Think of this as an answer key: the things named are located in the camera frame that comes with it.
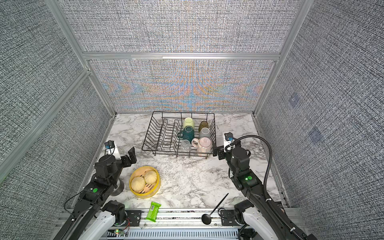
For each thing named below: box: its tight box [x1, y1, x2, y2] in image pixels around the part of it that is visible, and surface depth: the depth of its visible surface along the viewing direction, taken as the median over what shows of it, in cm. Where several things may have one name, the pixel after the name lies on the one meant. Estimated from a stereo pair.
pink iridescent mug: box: [191, 136, 213, 158], surface depth 90 cm
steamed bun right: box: [143, 169, 158, 185], surface depth 83 cm
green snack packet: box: [146, 201, 162, 222], surface depth 76 cm
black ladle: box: [201, 193, 229, 225], surface depth 75 cm
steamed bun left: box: [131, 176, 146, 192], surface depth 81 cm
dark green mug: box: [177, 125, 195, 143], surface depth 94 cm
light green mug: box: [183, 117, 195, 130], surface depth 100 cm
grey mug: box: [199, 127, 212, 138], surface depth 95 cm
